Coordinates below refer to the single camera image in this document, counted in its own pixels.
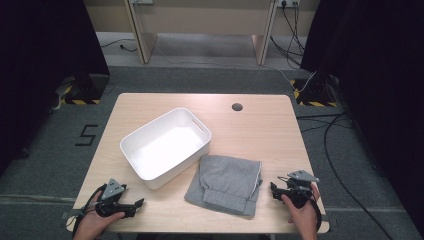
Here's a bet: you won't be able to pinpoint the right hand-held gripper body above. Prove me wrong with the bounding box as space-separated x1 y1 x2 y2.
282 169 320 210

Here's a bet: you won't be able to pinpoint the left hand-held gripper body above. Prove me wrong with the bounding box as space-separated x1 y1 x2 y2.
94 178 138 220

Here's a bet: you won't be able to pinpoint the grey pants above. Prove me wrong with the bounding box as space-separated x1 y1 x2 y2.
184 154 263 218

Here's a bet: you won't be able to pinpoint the white plastic bin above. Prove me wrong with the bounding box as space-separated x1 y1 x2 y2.
119 107 213 190

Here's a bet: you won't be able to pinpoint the person's right hand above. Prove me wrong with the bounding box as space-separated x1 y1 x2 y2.
280 184 321 240

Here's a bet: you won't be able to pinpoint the person's left hand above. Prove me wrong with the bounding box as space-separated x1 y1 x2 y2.
73 192 126 240

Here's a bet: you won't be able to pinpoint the grey tape strip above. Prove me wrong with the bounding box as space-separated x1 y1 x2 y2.
314 214 338 228
60 208 86 220

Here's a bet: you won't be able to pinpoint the stand base with striped tape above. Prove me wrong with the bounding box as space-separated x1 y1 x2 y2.
289 74 340 108
54 73 111 106

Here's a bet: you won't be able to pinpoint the black curtain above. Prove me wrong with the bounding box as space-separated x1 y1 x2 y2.
0 0 111 176
299 0 424 231

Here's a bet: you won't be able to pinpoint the light wooden desk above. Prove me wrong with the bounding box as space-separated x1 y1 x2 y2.
83 0 321 66

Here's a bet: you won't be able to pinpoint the right hand-held gripper cable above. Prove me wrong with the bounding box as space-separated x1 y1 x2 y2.
309 189 324 233

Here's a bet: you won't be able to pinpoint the long black floor cable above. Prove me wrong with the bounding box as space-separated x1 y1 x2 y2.
295 112 395 240

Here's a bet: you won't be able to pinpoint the thin white cable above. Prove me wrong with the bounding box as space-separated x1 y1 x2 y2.
156 43 317 93

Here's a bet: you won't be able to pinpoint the short black floor cable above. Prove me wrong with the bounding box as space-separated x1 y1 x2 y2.
100 38 138 54

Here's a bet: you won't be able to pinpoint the black cables from socket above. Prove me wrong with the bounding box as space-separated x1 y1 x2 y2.
269 1 306 68

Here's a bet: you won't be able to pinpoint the white wall socket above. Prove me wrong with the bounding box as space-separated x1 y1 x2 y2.
277 0 301 9

